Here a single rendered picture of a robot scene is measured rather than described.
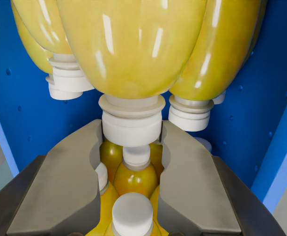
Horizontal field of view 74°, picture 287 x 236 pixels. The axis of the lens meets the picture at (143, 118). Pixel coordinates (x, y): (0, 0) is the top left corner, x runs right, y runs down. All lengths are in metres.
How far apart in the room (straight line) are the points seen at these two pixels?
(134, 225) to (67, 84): 0.13
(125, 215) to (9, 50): 0.20
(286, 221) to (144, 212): 2.79
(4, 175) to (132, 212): 2.02
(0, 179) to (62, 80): 2.09
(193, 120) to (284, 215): 2.68
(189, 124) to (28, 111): 0.19
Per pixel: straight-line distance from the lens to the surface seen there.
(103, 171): 0.24
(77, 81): 0.16
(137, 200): 0.20
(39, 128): 0.29
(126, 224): 0.19
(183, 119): 0.17
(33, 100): 0.28
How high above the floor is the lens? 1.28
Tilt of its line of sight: 61 degrees down
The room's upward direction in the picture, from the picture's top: 177 degrees clockwise
